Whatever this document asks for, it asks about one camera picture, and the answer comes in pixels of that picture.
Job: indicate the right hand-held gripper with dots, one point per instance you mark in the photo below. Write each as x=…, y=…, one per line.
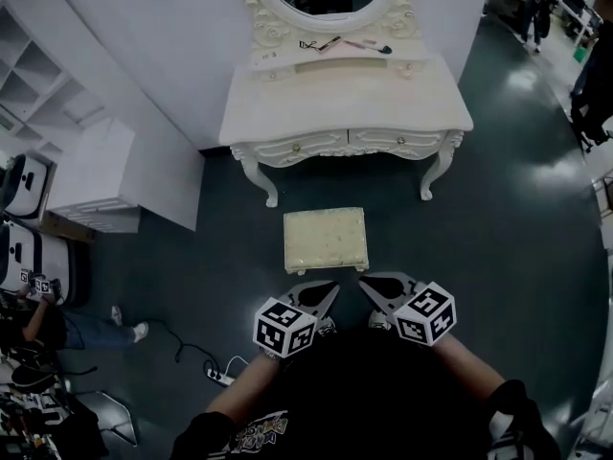
x=425, y=315

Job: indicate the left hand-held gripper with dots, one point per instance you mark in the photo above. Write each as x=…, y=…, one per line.
x=283, y=328

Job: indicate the cream upholstered stool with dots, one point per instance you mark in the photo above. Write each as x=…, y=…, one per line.
x=324, y=237

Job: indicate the person's right forearm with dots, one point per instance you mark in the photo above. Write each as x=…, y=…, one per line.
x=467, y=364

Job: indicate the person's left forearm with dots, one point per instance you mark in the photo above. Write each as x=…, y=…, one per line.
x=242, y=385

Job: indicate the person's left shoe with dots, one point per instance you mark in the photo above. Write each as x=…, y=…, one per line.
x=326, y=326

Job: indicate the person's shoe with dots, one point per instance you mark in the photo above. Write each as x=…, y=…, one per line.
x=326, y=326
x=378, y=320

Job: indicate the person's right shoe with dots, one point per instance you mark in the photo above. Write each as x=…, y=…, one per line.
x=378, y=320

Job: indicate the person's black printed t-shirt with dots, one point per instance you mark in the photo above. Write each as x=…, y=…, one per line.
x=364, y=400

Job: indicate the white power strip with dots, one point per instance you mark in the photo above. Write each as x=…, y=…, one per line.
x=219, y=377

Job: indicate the white carved dressing table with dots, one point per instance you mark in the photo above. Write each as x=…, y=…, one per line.
x=345, y=106

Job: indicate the grey metal floor stand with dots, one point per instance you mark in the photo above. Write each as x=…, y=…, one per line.
x=117, y=417

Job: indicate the black-headed makeup brush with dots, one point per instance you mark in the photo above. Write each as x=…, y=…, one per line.
x=369, y=46

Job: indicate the rose gold makeup stick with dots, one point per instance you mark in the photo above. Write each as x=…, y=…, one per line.
x=329, y=45

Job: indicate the white slatted cabinet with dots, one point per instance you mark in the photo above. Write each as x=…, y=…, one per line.
x=98, y=175

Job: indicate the black eyelash curler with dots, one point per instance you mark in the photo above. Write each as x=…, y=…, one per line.
x=310, y=45

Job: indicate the brown cardboard box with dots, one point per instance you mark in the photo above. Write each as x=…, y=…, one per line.
x=67, y=225

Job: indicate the large white black machine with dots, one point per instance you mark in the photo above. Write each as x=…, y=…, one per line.
x=38, y=257

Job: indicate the green box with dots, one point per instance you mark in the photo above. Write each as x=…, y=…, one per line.
x=580, y=54

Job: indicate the small white black machine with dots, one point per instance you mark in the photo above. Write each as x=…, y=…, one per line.
x=24, y=190

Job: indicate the white open shelving unit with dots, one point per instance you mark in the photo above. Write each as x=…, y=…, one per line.
x=38, y=70

